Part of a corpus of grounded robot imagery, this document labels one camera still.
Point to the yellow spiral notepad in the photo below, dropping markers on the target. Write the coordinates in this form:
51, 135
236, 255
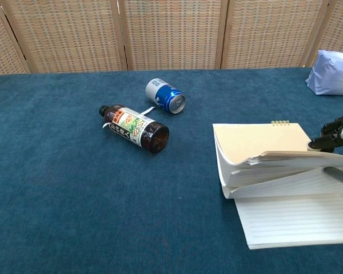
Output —
274, 177

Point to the blue and silver drink can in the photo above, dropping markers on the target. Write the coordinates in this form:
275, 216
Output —
164, 95

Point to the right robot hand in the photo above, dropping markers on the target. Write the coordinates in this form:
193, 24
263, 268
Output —
333, 137

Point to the pale blue wrapped package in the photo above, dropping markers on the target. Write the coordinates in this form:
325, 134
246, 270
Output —
328, 74

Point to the woven folding screen panel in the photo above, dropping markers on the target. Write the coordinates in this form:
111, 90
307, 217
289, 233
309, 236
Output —
341, 28
174, 34
271, 34
65, 34
0, 48

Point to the blue velvet table cloth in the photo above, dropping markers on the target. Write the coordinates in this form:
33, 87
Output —
74, 199

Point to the brown plastic bottle with label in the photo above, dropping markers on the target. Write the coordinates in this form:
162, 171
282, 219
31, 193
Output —
137, 129

